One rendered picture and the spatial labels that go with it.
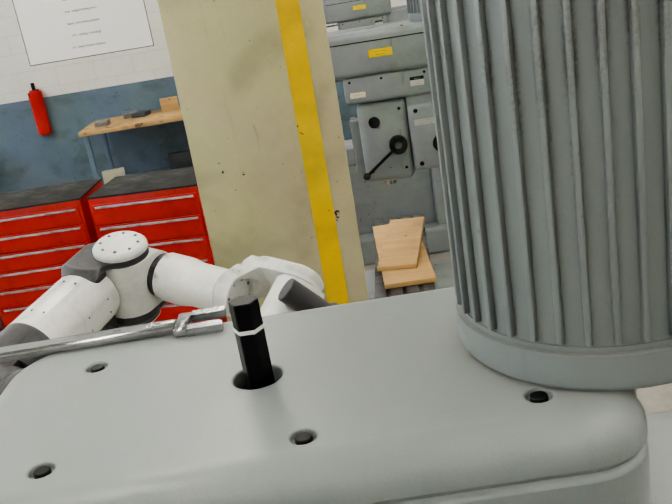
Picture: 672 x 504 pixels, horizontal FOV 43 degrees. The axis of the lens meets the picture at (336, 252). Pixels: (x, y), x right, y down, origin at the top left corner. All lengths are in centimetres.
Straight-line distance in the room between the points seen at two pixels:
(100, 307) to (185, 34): 122
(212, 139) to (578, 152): 190
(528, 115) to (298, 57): 181
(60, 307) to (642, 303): 83
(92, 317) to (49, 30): 887
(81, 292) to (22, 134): 909
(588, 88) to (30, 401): 46
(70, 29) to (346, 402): 946
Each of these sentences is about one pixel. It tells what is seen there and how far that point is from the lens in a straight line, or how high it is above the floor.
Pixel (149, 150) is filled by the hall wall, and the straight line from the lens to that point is 995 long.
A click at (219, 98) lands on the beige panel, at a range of 232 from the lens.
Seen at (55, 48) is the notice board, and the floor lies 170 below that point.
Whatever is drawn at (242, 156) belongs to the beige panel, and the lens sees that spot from 234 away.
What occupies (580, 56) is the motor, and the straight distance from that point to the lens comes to 49.
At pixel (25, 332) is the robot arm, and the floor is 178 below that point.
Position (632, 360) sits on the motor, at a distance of 54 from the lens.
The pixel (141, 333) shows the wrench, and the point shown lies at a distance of 74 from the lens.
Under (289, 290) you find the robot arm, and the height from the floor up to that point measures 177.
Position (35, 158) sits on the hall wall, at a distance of 1030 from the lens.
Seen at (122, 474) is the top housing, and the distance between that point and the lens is 56.
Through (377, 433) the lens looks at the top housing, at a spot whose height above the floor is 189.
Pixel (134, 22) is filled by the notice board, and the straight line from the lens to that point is 978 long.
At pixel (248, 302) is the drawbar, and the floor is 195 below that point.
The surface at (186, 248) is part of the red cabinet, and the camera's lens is 537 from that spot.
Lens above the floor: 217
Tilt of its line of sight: 19 degrees down
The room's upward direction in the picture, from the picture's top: 10 degrees counter-clockwise
